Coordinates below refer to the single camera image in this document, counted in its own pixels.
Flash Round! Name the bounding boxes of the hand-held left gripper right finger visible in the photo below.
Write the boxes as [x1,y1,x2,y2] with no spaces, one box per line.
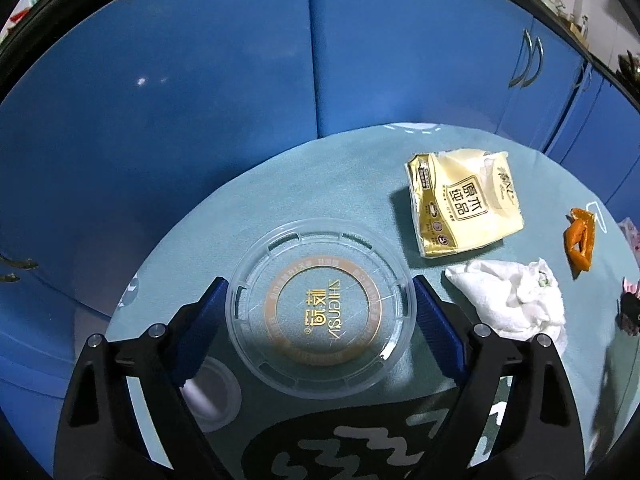
[411,275,586,480]

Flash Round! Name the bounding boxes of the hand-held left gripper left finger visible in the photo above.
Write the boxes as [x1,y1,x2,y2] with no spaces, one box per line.
[54,276,231,480]

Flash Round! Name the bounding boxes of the orange peel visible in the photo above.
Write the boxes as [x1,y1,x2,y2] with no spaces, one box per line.
[564,207,597,278]

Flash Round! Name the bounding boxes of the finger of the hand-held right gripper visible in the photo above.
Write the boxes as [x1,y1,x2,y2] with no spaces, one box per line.
[619,277,640,336]

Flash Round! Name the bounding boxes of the white tissue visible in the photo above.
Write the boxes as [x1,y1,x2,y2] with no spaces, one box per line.
[444,258,568,356]

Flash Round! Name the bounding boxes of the white bottle cap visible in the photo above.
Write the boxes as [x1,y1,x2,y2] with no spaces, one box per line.
[182,357,243,431]

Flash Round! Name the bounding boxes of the teal printed tablecloth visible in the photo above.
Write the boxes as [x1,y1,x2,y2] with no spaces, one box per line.
[72,121,640,480]

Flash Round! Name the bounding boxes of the gold tissue packet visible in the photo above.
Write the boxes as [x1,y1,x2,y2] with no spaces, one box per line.
[404,149,525,259]

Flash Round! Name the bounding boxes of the clear plastic lid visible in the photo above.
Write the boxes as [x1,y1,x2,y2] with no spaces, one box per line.
[225,219,418,400]

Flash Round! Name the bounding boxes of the blue base cabinets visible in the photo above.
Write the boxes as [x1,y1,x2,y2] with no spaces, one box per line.
[0,0,640,381]

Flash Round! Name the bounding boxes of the pink paper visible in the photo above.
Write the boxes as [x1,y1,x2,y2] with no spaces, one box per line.
[617,216,640,266]

